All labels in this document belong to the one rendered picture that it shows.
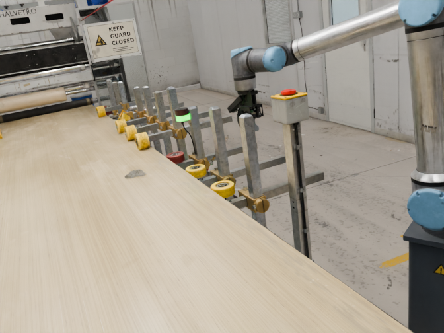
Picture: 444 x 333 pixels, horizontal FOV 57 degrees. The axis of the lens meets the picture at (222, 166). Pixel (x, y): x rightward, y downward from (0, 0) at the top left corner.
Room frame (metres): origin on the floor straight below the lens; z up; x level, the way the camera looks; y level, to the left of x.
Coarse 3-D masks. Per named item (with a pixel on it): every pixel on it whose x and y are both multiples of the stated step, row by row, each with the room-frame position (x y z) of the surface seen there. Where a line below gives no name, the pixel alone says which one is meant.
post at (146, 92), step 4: (144, 88) 2.43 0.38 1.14; (148, 88) 2.44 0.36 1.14; (144, 92) 2.42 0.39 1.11; (148, 92) 2.43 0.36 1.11; (144, 96) 2.44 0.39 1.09; (148, 96) 2.43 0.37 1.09; (148, 100) 2.43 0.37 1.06; (148, 104) 2.43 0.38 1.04; (152, 104) 2.44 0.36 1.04; (148, 108) 2.43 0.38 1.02; (152, 108) 2.44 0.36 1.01; (148, 112) 2.42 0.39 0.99; (152, 112) 2.43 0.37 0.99; (152, 132) 2.43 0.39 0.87; (156, 132) 2.43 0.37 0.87; (156, 144) 2.43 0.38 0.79; (160, 144) 2.44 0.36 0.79; (156, 148) 2.43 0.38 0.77; (160, 148) 2.43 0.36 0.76; (160, 152) 2.43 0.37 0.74
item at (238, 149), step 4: (256, 144) 1.90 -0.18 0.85; (232, 148) 1.86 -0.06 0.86; (236, 148) 1.85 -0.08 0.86; (240, 148) 1.86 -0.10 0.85; (228, 152) 1.84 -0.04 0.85; (232, 152) 1.84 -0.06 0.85; (236, 152) 1.85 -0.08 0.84; (240, 152) 1.86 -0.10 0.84; (208, 156) 1.80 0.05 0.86; (212, 156) 1.80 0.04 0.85; (228, 156) 1.83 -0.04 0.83; (188, 160) 1.78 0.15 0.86; (192, 160) 1.77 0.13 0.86; (208, 160) 1.80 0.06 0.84; (180, 164) 1.74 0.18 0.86; (184, 164) 1.75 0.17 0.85; (188, 164) 1.76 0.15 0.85; (192, 164) 1.76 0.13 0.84; (184, 168) 1.75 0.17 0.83
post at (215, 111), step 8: (216, 112) 1.51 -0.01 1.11; (216, 120) 1.50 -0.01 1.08; (216, 128) 1.50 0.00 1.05; (216, 136) 1.50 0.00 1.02; (224, 136) 1.51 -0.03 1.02; (216, 144) 1.51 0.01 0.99; (224, 144) 1.51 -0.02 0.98; (216, 152) 1.52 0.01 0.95; (224, 152) 1.51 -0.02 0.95; (224, 160) 1.51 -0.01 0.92; (224, 168) 1.51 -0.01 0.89
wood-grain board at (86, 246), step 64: (0, 128) 3.29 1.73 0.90; (64, 128) 2.85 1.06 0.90; (0, 192) 1.60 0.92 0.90; (64, 192) 1.48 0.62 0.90; (128, 192) 1.37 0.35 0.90; (192, 192) 1.27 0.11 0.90; (0, 256) 1.02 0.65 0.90; (64, 256) 0.96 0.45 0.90; (128, 256) 0.91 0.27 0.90; (192, 256) 0.86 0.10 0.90; (256, 256) 0.82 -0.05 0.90; (0, 320) 0.72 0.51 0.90; (64, 320) 0.69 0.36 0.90; (128, 320) 0.66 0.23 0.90; (192, 320) 0.63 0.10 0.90; (256, 320) 0.61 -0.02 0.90; (320, 320) 0.58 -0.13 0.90; (384, 320) 0.56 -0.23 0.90
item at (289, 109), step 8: (272, 96) 1.06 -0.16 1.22; (280, 96) 1.04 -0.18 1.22; (288, 96) 1.02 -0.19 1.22; (296, 96) 1.02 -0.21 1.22; (304, 96) 1.03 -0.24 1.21; (272, 104) 1.06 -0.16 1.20; (280, 104) 1.03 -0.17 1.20; (288, 104) 1.01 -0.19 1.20; (296, 104) 1.02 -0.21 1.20; (304, 104) 1.03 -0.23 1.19; (272, 112) 1.07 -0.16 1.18; (280, 112) 1.03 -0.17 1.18; (288, 112) 1.01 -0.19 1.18; (296, 112) 1.02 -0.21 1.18; (304, 112) 1.03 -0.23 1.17; (280, 120) 1.04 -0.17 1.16; (288, 120) 1.01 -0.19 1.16; (296, 120) 1.02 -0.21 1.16
